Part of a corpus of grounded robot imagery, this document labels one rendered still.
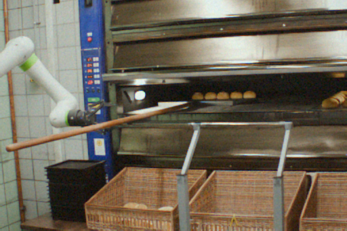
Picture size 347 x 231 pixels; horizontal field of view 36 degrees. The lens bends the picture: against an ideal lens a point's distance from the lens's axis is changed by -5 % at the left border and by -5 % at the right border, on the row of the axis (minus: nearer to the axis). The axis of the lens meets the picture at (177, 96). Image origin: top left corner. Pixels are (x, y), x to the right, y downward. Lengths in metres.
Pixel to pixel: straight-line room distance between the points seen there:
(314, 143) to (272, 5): 0.79
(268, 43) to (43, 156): 1.76
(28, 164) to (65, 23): 1.05
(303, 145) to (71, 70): 1.58
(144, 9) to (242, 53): 0.68
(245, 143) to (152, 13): 0.94
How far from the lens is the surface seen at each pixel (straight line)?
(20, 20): 3.95
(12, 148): 2.29
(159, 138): 3.38
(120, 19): 3.45
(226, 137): 3.21
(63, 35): 3.71
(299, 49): 3.03
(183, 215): 2.72
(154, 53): 3.34
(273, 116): 3.09
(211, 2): 3.20
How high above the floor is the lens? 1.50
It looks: 4 degrees down
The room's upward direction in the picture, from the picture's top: 3 degrees counter-clockwise
